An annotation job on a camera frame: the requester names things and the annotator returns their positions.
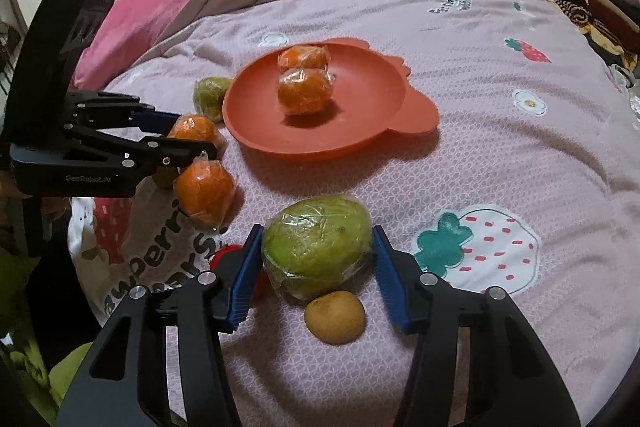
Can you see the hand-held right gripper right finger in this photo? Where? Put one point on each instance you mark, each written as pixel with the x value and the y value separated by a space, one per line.
pixel 390 277

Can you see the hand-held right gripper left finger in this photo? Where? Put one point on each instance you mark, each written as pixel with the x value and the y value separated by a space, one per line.
pixel 245 274

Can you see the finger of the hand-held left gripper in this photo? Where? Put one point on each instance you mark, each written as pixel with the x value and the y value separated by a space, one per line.
pixel 152 121
pixel 190 152

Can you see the orange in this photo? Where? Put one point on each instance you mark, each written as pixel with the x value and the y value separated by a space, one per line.
pixel 197 129
pixel 305 92
pixel 302 57
pixel 205 194

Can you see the red tomato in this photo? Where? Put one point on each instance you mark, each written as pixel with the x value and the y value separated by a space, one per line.
pixel 225 254

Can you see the small round green fruit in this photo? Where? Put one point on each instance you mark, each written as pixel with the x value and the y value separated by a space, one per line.
pixel 210 94

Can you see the small brown fruit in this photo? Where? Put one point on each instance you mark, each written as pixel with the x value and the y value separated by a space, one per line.
pixel 335 317

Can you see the large green mango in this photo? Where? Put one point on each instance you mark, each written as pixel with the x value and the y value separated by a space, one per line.
pixel 315 247

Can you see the orange bear-shaped plate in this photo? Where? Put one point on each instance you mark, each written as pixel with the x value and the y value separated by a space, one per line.
pixel 370 107

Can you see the strawberry printed blanket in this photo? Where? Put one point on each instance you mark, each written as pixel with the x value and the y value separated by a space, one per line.
pixel 475 157

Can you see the grey cloth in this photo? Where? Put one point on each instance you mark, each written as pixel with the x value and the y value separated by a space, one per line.
pixel 627 79

